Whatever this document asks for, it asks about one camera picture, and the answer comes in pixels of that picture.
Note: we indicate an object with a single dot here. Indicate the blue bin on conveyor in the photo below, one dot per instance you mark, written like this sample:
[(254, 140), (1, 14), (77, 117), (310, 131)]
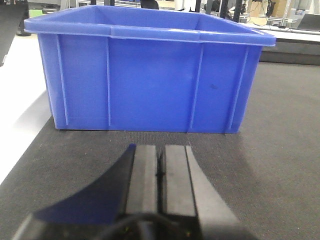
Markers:
[(135, 69)]

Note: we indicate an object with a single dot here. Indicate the dark grey conveyor belt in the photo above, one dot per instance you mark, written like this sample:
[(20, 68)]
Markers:
[(268, 173)]

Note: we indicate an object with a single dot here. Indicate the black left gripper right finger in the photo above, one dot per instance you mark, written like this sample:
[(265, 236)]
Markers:
[(190, 197)]

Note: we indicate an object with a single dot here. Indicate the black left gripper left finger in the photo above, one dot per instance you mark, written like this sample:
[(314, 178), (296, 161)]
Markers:
[(129, 186)]

